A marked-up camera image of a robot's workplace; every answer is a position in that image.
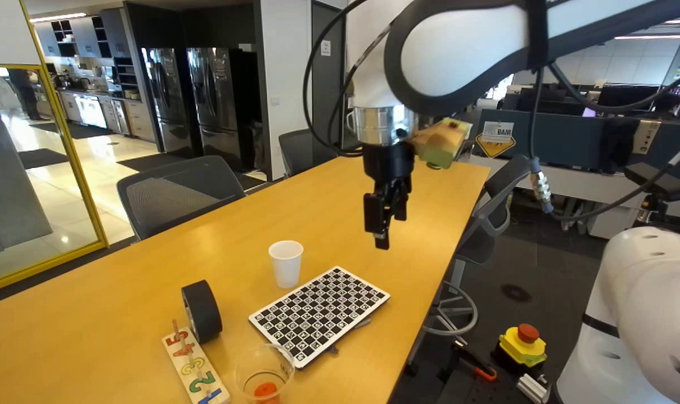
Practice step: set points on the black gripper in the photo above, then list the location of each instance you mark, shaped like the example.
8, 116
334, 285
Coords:
388, 169

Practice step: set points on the yellow-green wrist camera board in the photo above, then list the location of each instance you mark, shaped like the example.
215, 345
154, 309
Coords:
440, 142

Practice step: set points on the black padded bench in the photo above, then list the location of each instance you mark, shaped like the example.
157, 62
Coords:
656, 182

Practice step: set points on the black white checkered marker board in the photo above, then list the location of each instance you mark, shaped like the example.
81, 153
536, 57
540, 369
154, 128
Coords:
316, 316

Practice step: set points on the small silver metal box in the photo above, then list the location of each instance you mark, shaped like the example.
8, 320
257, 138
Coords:
532, 386

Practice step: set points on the teal office divider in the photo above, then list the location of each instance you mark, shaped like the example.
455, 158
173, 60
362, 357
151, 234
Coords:
577, 138

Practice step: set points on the white wall notice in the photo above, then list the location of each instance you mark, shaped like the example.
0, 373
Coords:
326, 47

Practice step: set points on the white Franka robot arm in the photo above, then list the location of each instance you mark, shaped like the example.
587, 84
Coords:
464, 53

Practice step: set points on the black tape roll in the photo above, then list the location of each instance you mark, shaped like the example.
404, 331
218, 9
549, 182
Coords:
197, 313

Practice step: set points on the yellow framed glass partition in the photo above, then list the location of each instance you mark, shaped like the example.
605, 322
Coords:
26, 188

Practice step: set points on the yellow red emergency stop button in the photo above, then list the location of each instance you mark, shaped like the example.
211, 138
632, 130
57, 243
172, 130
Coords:
524, 348

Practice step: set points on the white paper cup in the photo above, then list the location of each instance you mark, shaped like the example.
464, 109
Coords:
286, 266

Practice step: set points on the wooden number puzzle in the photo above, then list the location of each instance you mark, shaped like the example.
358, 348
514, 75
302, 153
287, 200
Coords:
193, 371

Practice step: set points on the clear plastic cup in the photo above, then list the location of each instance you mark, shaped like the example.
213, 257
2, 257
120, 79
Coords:
264, 373

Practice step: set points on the gray mesh office chair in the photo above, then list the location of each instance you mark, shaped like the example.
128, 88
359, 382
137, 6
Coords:
177, 191
302, 150

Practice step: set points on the glass door refrigerator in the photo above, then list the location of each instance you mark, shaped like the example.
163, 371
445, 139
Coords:
165, 98
213, 102

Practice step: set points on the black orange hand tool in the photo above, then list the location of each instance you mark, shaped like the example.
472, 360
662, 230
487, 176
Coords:
476, 367

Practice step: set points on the small white yellow sign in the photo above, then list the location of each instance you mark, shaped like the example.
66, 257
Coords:
497, 138

